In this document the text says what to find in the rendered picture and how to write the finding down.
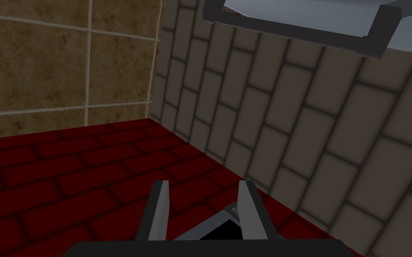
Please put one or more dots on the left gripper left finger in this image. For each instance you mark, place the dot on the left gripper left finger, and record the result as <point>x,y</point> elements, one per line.
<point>157,214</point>

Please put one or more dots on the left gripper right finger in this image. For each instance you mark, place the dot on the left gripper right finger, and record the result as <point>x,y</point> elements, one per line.
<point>254,214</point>

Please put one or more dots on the grey window with dark frame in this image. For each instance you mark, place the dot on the grey window with dark frame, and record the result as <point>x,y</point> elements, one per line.
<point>309,19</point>

